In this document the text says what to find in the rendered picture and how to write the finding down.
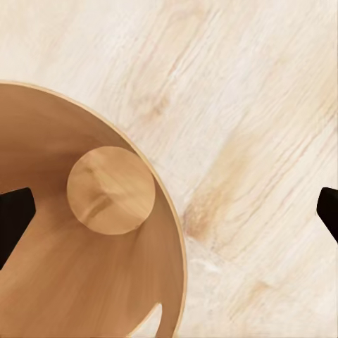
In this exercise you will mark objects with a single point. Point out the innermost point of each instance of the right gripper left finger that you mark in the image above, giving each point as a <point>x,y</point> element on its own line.
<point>17,209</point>

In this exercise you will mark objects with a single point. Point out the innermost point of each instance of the trash can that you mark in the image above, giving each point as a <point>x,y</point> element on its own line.
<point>105,246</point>

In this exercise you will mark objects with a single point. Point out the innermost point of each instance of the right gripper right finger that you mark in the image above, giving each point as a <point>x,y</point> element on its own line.
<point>327,209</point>

